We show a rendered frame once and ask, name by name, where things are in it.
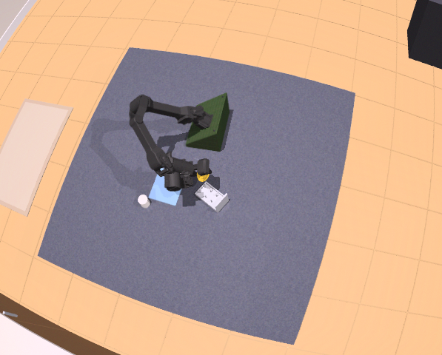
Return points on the light blue flat mat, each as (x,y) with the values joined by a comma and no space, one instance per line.
(158,192)

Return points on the yellow round plate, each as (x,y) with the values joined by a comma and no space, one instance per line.
(202,178)

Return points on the white cylinder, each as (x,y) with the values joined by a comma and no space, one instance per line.
(144,201)

